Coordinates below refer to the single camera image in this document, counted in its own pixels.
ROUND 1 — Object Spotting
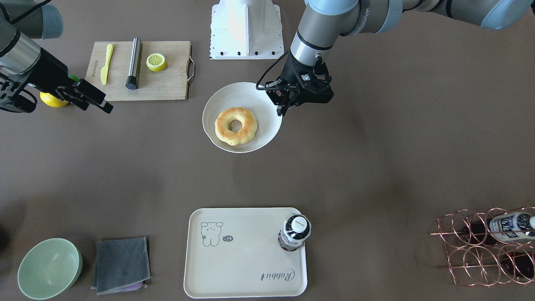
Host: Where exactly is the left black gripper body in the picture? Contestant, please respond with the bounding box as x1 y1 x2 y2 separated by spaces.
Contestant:
265 54 334 107

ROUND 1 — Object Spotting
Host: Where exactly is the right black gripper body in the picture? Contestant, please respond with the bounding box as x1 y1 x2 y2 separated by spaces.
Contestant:
28 48 106 111

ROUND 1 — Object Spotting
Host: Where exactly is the white plate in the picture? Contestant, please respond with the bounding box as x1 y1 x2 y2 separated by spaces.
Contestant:
202 82 283 153

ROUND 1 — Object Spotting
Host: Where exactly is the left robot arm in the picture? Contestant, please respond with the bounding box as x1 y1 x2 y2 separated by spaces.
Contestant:
262 0 534 117

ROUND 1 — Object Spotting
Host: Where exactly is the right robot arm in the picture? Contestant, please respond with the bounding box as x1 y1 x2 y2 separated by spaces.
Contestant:
0 0 113 114

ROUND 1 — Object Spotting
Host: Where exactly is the dark drink bottle on tray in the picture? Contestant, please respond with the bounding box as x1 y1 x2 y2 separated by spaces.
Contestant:
278 214 312 252

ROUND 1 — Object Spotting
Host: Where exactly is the cream rabbit tray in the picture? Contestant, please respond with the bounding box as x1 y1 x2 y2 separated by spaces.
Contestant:
183 207 308 298

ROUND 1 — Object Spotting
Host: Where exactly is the green lime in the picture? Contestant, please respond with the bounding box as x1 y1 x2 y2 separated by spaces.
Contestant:
68 74 80 82

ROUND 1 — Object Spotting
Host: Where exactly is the lower whole lemon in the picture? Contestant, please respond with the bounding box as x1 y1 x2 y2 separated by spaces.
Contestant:
40 92 69 108

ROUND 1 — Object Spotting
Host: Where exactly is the steel muddler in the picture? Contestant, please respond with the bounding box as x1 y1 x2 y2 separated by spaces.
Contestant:
125 37 142 91

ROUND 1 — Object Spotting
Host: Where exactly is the yellow plastic knife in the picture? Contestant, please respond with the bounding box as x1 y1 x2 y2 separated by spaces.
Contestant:
100 43 115 85

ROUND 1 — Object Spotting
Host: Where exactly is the half lemon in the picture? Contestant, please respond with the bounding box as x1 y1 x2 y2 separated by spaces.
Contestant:
145 53 167 72

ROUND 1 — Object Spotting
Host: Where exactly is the wooden cutting board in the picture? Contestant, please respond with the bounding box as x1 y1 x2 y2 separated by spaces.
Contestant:
85 41 194 102

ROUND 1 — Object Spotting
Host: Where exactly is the grey folded cloth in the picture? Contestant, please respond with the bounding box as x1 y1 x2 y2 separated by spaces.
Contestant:
91 237 151 295

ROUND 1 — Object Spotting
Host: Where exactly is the mint green bowl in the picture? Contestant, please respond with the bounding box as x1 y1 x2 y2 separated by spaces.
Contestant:
17 238 83 300

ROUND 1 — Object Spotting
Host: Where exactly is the dark bottle in rack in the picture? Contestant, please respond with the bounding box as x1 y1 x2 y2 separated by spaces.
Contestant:
462 212 535 246

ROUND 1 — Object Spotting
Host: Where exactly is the glazed ring donut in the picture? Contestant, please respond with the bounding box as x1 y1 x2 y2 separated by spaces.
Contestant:
214 107 258 145

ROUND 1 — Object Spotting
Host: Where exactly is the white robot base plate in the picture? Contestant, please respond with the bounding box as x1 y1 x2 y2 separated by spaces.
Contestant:
209 0 285 60

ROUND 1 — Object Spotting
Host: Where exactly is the copper wire bottle rack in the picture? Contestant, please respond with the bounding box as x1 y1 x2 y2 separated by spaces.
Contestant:
433 207 534 286

